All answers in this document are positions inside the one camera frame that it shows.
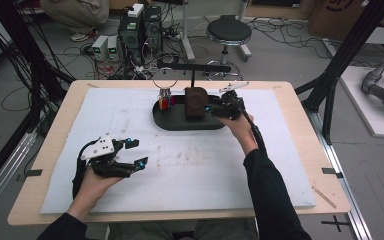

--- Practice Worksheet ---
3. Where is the tangle of black floor cables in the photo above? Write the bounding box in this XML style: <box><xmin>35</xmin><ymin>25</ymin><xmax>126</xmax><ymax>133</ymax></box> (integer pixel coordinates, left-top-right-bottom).
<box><xmin>249</xmin><ymin>17</ymin><xmax>332</xmax><ymax>60</ymax></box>

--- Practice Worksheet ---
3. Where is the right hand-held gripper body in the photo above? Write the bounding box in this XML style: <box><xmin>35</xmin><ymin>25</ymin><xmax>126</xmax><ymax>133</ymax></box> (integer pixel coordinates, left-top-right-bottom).
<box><xmin>211</xmin><ymin>81</ymin><xmax>250</xmax><ymax>121</ymax></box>

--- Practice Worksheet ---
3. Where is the white platform board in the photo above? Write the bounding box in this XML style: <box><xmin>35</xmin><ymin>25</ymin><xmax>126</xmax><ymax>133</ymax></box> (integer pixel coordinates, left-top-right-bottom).
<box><xmin>339</xmin><ymin>65</ymin><xmax>384</xmax><ymax>139</ymax></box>

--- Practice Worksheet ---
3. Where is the cardboard box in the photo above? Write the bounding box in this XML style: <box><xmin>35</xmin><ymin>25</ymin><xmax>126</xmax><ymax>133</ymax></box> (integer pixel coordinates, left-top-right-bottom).
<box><xmin>308</xmin><ymin>0</ymin><xmax>371</xmax><ymax>42</ymax></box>

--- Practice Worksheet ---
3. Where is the aluminium rail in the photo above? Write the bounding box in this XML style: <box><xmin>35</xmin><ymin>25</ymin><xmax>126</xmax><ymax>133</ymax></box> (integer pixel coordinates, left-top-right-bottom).
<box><xmin>0</xmin><ymin>131</ymin><xmax>38</xmax><ymax>222</ymax></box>
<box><xmin>308</xmin><ymin>111</ymin><xmax>374</xmax><ymax>240</ymax></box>

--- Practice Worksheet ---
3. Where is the brown zip pouch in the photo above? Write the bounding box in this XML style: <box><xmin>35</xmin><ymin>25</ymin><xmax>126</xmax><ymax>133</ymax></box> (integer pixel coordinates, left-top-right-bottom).
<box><xmin>183</xmin><ymin>86</ymin><xmax>210</xmax><ymax>119</ymax></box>

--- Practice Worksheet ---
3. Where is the black round stool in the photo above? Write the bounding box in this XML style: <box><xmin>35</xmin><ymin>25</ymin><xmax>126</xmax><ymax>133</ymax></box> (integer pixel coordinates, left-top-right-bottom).
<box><xmin>205</xmin><ymin>14</ymin><xmax>254</xmax><ymax>82</ymax></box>

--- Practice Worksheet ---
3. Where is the white foam mat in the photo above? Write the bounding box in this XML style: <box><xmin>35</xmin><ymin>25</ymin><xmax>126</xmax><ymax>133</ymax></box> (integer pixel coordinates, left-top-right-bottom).
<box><xmin>39</xmin><ymin>87</ymin><xmax>317</xmax><ymax>215</ymax></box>

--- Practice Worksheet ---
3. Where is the hand-held gripper cable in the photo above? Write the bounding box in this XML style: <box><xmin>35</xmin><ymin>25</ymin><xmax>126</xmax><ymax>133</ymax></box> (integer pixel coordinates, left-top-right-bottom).
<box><xmin>237</xmin><ymin>99</ymin><xmax>269</xmax><ymax>157</ymax></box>
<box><xmin>72</xmin><ymin>139</ymin><xmax>97</xmax><ymax>200</ymax></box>

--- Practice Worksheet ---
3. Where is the person's left hand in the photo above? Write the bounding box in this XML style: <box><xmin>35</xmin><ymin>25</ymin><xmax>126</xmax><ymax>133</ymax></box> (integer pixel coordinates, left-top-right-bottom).
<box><xmin>67</xmin><ymin>167</ymin><xmax>125</xmax><ymax>214</ymax></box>

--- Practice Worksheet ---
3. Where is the left hand-held gripper cable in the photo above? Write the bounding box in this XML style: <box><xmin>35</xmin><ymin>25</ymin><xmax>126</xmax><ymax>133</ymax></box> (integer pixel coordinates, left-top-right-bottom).
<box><xmin>72</xmin><ymin>139</ymin><xmax>97</xmax><ymax>200</ymax></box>

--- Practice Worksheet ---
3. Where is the black hanger stand with tray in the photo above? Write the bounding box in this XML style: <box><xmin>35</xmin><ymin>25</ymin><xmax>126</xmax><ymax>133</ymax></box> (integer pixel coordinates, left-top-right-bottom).
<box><xmin>152</xmin><ymin>61</ymin><xmax>233</xmax><ymax>132</ymax></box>

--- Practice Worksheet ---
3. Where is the key ring with coloured tags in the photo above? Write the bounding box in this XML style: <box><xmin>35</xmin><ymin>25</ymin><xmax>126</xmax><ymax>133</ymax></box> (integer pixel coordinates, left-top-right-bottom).
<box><xmin>152</xmin><ymin>67</ymin><xmax>179</xmax><ymax>112</ymax></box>

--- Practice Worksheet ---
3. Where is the person's right hand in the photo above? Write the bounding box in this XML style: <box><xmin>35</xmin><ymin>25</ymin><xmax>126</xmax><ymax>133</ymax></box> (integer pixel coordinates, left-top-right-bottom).
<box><xmin>217</xmin><ymin>113</ymin><xmax>260</xmax><ymax>157</ymax></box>

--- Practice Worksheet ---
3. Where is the black computer tower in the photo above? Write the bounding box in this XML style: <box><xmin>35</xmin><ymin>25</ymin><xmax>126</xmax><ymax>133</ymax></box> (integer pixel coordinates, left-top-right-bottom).
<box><xmin>143</xmin><ymin>5</ymin><xmax>164</xmax><ymax>53</ymax></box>
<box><xmin>118</xmin><ymin>3</ymin><xmax>147</xmax><ymax>65</ymax></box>

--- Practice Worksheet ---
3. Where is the grey power supply unit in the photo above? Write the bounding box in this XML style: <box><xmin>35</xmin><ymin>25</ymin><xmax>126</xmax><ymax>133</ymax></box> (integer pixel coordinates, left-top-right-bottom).
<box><xmin>107</xmin><ymin>35</ymin><xmax>121</xmax><ymax>62</ymax></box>
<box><xmin>91</xmin><ymin>35</ymin><xmax>110</xmax><ymax>62</ymax></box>

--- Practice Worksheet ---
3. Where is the right hand-held gripper cable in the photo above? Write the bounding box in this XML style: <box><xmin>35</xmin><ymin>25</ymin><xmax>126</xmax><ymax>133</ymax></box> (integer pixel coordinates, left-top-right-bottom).
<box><xmin>237</xmin><ymin>99</ymin><xmax>269</xmax><ymax>157</ymax></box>

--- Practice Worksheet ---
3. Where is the black frame post with cables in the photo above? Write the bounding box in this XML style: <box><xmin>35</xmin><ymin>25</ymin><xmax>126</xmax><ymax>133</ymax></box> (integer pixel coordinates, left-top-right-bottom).
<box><xmin>0</xmin><ymin>0</ymin><xmax>75</xmax><ymax>141</ymax></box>

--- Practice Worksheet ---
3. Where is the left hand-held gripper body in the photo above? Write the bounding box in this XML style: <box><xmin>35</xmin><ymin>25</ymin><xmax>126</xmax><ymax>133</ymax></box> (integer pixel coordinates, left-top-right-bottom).
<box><xmin>79</xmin><ymin>133</ymin><xmax>137</xmax><ymax>179</ymax></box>

